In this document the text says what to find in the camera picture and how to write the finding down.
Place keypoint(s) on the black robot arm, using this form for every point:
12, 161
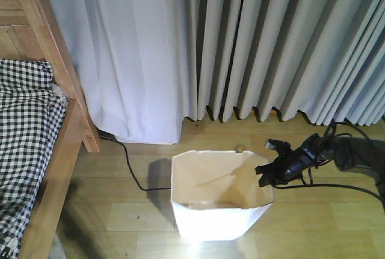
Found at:
346, 145

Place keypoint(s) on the white sheer curtain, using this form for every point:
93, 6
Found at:
133, 59

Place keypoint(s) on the white plastic trash bin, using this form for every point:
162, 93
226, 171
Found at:
215, 195

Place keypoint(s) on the wooden bed frame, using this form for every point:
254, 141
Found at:
30, 32

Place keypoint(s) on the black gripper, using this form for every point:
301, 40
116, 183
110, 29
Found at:
290, 164

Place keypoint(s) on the checkered duvet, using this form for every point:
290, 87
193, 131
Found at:
32, 113

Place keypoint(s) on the grey pleated curtain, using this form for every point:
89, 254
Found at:
324, 58

